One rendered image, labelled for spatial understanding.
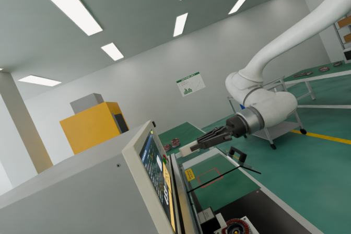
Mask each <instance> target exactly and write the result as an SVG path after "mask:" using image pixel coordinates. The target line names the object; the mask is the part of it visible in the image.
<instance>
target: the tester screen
mask: <svg viewBox="0 0 351 234"><path fill-rule="evenodd" d="M157 154H158V149H157V146H156V144H155V142H154V140H153V138H152V135H151V134H150V137H149V139H148V142H147V145H146V148H145V150H144V153H143V156H142V158H141V160H142V162H143V164H144V167H145V169H146V171H147V173H148V175H149V178H150V180H151V182H152V184H153V186H154V189H155V191H156V193H157V195H158V197H159V200H160V202H161V204H162V206H163V208H164V211H165V213H166V215H167V217H168V219H169V222H170V224H171V211H170V200H169V191H170V189H169V187H168V185H167V182H166V180H165V178H164V176H163V160H162V159H161V167H162V171H161V169H160V166H159V164H158V162H157ZM163 184H164V185H165V187H166V189H167V192H168V200H169V208H168V206H167V203H166V201H165V199H164V186H163ZM170 193H171V198H172V208H173V217H174V226H175V230H174V228H173V226H172V224H171V226H172V229H173V231H174V233H175V234H177V228H176V220H175V215H174V206H173V197H172V189H171V191H170Z"/></svg>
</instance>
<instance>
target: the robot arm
mask: <svg viewBox="0 0 351 234"><path fill-rule="evenodd" d="M350 11H351V0H324V1H323V2H322V3H321V4H320V5H319V6H318V7H317V8H316V9H315V10H314V11H312V12H311V13H310V14H309V15H307V16H306V17H305V18H303V19H302V20H300V21H299V22H298V23H296V24H295V25H293V26H292V27H291V28H289V29H288V30H287V31H285V32H284V33H283V34H281V35H280V36H279V37H277V38H276V39H274V40H273V41H272V42H270V43H269V44H268V45H266V46H265V47H264V48H262V49H261V50H260V51H259V52H258V53H257V54H256V55H255V56H254V57H253V59H252V60H251V61H250V63H249V64H248V65H247V66H246V68H244V69H241V70H239V71H238V72H233V73H231V74H229V75H228V77H227V78H226V82H225V84H226V88H227V90H228V92H229V93H230V94H231V96H232V97H233V98H234V99H235V100H236V101H237V102H238V103H240V104H241V105H243V106H244V107H245V109H243V110H241V111H238V112H237V113H236V114H235V115H234V116H232V117H230V118H228V119H227V120H226V126H220V127H219V128H217V127H215V128H214V129H212V130H211V131H209V132H207V133H205V134H204V135H202V136H200V137H198V138H197V140H196V141H194V142H191V143H189V144H187V145H185V146H183V147H181V148H179V151H180V153H181V155H182V157H185V156H187V155H189V154H191V153H193V152H195V151H197V150H199V149H208V148H210V147H213V146H216V145H218V144H221V143H224V142H227V141H231V140H232V136H234V137H235V138H239V137H241V136H243V135H245V134H247V135H251V134H253V133H255V132H257V131H259V130H261V129H263V128H266V127H271V126H274V125H276V124H278V123H280V122H282V121H284V120H286V119H287V118H289V117H290V116H292V115H293V114H294V113H295V112H296V109H297V106H298V102H297V99H296V97H295V96H294V95H293V94H291V93H289V92H284V91H278V92H272V91H268V90H266V89H264V88H263V81H264V78H263V76H262V72H263V69H264V67H265V66H266V64H267V63H268V62H269V61H271V60H272V59H274V58H275V57H277V56H279V55H281V54H283V53H284V52H286V51H288V50H290V49H292V48H293V47H295V46H297V45H299V44H301V43H302V42H304V41H306V40H308V39H310V38H311V37H313V36H314V35H316V34H318V33H320V32H321V31H323V30H325V29H326V28H328V27H329V26H331V25H332V24H334V23H336V22H337V21H338V20H340V19H341V18H342V17H344V16H345V15H346V14H347V13H348V12H350Z"/></svg>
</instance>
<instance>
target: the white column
mask: <svg viewBox="0 0 351 234"><path fill-rule="evenodd" d="M0 161H1V163H2V165H3V168H4V170H5V172H6V174H7V176H8V178H9V180H10V182H11V184H12V186H13V188H15V187H17V186H19V185H20V184H22V183H24V182H26V181H27V180H29V179H31V178H33V177H35V176H36V175H38V174H40V173H42V172H43V171H45V170H47V169H48V168H50V167H52V166H54V165H53V163H52V161H51V159H50V156H49V154H48V152H47V150H46V148H45V146H44V144H43V141H42V139H41V137H40V135H39V133H38V131H37V129H36V126H35V124H34V122H33V120H32V118H31V116H30V114H29V112H28V109H27V107H26V105H25V103H24V101H23V99H22V97H21V95H20V92H19V90H18V88H17V86H16V84H15V82H14V80H13V77H12V75H11V74H10V73H5V72H0Z"/></svg>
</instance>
